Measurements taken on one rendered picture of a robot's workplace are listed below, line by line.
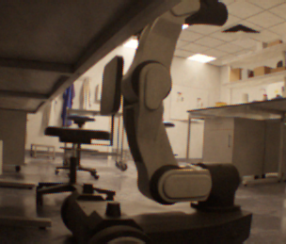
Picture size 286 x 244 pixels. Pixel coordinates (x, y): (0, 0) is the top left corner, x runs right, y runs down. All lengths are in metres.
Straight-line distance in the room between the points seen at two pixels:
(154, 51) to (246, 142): 2.77
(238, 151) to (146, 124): 2.70
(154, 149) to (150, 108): 0.14
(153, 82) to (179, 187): 0.35
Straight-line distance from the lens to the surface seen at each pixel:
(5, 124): 3.30
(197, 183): 1.03
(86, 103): 6.73
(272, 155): 4.24
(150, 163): 1.00
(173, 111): 7.68
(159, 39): 1.06
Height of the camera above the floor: 0.42
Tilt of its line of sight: 5 degrees up
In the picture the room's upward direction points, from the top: 3 degrees clockwise
